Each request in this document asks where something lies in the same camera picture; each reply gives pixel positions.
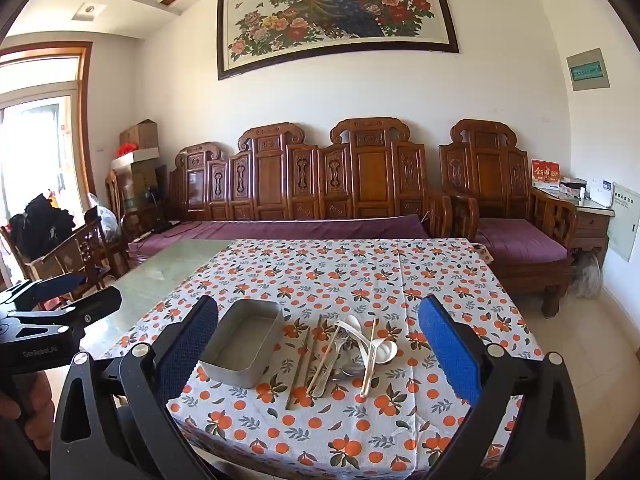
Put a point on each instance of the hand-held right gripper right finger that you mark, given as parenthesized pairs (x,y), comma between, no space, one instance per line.
(445,350)

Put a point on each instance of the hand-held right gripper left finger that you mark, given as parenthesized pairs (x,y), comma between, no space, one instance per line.
(192,342)

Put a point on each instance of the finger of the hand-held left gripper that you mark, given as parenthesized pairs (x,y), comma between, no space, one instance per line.
(95,310)
(57,286)

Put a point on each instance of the rectangular metal tray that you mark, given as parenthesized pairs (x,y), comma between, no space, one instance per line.
(240,340)

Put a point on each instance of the metal spoon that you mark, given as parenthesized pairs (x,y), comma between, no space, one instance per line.
(350,371)

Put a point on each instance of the metal fork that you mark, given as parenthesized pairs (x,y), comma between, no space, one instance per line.
(345,355)

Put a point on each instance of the person's left hand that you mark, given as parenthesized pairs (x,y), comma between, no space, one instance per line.
(37,425)

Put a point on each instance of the wooden dining chair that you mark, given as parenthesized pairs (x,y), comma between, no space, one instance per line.
(85,250)

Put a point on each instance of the white spoon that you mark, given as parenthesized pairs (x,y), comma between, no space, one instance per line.
(385,352)
(353,322)

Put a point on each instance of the black bag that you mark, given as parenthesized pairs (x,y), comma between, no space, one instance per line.
(42,225)

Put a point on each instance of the clear plastic bag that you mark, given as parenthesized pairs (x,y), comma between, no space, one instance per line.
(107,217)

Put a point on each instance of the wooden corner chair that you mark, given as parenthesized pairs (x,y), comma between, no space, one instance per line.
(116,195)

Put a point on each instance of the brown wooden chopstick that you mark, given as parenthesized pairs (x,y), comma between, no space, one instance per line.
(312,355)
(297,370)

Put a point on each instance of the orange print tablecloth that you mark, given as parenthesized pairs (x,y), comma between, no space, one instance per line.
(350,270)

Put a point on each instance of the purple armchair cushion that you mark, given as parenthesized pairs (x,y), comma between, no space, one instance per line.
(520,242)

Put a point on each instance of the white flat box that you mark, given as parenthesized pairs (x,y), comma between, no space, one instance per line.
(135,160)

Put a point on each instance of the purple sofa cushion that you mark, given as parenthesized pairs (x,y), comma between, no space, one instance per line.
(300,227)

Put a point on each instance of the grey plastic bag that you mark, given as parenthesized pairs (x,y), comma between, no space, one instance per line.
(586,275)

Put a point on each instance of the brown cardboard box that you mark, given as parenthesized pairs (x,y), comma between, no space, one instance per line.
(140,136)

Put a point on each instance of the wooden framed balcony door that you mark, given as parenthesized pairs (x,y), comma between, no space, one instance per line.
(84,110)

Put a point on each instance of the carved wooden armchair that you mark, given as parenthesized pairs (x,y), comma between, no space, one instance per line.
(492,170)

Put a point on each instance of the carved wooden sofa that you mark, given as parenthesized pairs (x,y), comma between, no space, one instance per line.
(370,175)

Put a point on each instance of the wooden side table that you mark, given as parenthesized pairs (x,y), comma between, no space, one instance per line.
(590,225)

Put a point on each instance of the red gift box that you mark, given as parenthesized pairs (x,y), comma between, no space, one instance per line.
(545,174)

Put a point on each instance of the square ceiling light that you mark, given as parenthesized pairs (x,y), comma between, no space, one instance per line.
(89,11)

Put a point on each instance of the framed peacock painting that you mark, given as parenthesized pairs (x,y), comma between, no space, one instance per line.
(325,15)

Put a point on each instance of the white wall cabinet door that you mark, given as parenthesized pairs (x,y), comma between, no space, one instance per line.
(625,225)

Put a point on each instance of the grey wall panel box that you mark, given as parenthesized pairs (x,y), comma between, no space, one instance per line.
(588,70)

